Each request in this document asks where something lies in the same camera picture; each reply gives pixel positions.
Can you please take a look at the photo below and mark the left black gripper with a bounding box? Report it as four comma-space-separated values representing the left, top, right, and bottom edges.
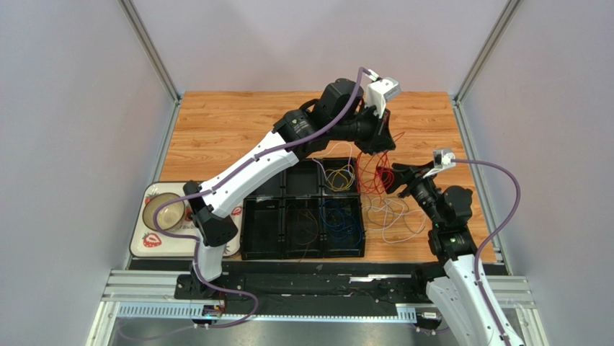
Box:
329, 102, 396, 157

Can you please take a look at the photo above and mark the red thin wire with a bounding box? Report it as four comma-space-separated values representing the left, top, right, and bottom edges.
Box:
355, 131, 406, 195

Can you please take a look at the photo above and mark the blue thin wire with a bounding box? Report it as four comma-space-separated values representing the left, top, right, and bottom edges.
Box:
320, 199, 365, 243

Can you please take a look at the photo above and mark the yellow thin wire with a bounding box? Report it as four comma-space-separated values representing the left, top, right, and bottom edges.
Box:
325, 165, 356, 192

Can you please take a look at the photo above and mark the brown thin wire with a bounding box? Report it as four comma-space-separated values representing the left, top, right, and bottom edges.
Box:
286, 203, 321, 262

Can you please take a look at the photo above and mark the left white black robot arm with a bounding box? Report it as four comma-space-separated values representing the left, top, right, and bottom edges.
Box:
183, 77, 401, 283

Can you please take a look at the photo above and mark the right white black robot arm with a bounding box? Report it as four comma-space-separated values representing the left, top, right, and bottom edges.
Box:
376, 162, 525, 345

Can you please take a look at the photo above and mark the black six-compartment tray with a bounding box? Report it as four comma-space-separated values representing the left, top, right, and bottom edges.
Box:
239, 157, 366, 260

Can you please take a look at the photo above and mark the beige ceramic bowl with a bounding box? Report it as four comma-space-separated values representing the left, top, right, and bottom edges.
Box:
141, 192, 187, 231

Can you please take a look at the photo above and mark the white strawberry pattern tray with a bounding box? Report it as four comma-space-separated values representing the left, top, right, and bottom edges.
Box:
130, 182, 244, 258

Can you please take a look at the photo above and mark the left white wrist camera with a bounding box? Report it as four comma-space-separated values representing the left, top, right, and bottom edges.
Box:
365, 69, 401, 118

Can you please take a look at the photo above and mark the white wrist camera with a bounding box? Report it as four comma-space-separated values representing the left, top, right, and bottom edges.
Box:
422, 148, 456, 178
365, 69, 401, 118

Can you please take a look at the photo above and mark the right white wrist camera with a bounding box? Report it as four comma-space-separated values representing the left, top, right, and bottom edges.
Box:
422, 148, 456, 178

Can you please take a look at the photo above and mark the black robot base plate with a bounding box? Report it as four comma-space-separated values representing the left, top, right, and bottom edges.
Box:
174, 261, 444, 317

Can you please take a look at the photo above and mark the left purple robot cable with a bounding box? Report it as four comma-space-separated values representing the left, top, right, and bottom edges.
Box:
152, 66, 380, 329

